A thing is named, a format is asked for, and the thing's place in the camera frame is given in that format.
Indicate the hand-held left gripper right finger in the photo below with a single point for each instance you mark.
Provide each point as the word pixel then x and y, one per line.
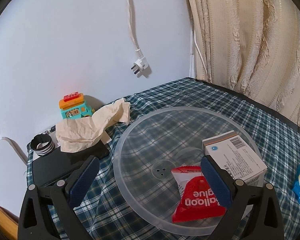
pixel 215 180

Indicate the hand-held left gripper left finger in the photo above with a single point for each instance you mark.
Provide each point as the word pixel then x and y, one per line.
pixel 82 180

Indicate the red glue packet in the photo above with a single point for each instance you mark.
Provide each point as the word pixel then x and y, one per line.
pixel 197 200

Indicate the white cardboard box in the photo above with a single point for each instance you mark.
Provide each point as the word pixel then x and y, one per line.
pixel 240 155

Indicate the beige paper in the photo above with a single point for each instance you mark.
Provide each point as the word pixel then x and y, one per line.
pixel 77 135

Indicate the clear plastic round basin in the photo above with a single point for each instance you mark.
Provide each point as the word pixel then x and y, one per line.
pixel 145 155

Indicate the teal and orange toy truck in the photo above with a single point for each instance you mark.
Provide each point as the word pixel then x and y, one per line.
pixel 75 110

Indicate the black flat case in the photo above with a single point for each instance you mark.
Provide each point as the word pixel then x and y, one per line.
pixel 55 162

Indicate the wooden furniture edge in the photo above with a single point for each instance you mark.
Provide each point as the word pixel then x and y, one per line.
pixel 2 217

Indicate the plaid tablecloth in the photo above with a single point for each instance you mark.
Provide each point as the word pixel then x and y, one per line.
pixel 152 100

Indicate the beige patterned curtain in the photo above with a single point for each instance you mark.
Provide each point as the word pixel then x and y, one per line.
pixel 252 42

